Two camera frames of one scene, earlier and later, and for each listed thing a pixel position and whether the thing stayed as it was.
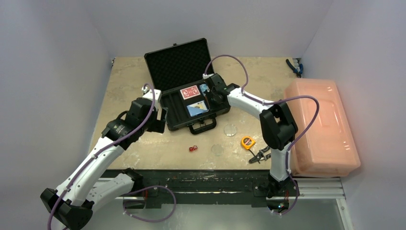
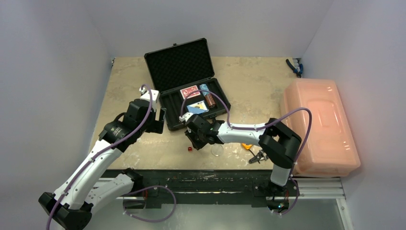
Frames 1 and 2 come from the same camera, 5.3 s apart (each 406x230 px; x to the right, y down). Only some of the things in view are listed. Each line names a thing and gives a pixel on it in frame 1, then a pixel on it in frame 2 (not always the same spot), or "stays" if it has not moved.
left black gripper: (157, 125) stays
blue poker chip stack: (203, 87) stays
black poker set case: (180, 72) stays
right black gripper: (211, 96) → (193, 132)
